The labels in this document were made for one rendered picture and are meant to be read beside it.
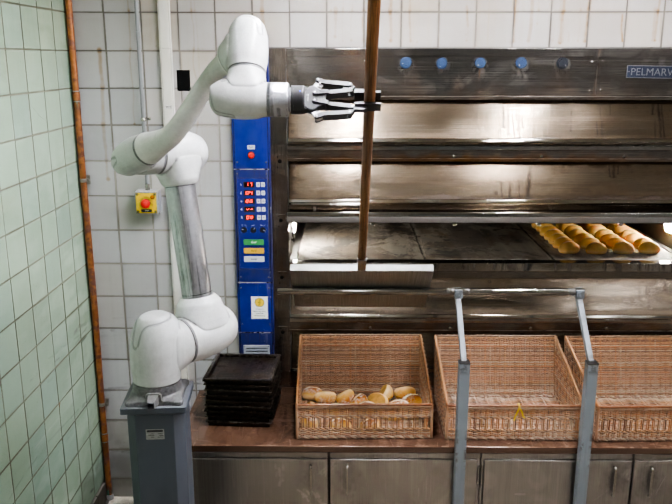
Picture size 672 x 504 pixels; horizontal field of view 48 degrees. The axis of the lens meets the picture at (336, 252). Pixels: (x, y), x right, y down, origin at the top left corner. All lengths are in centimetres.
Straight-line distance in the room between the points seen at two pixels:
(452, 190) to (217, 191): 102
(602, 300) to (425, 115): 115
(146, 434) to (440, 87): 182
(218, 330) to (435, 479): 114
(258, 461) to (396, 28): 184
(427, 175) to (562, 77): 69
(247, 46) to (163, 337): 94
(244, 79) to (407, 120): 138
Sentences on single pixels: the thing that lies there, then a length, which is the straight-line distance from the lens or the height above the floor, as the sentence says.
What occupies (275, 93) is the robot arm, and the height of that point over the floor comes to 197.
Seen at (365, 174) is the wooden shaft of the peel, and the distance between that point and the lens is 231.
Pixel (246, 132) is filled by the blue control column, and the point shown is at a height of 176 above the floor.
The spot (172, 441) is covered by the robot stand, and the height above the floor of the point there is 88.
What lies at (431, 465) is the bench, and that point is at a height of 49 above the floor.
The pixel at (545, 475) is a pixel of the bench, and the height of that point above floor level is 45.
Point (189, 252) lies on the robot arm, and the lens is 254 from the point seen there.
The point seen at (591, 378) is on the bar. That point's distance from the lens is 305.
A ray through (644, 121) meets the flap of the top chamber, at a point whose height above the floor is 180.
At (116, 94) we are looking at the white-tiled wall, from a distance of 341.
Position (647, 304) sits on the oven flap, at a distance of 369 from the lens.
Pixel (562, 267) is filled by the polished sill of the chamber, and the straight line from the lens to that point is 352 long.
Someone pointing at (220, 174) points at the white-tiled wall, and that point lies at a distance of 334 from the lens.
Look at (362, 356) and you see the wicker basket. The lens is 347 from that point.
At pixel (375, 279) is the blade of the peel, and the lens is 298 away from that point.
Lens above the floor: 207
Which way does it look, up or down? 14 degrees down
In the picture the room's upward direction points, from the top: straight up
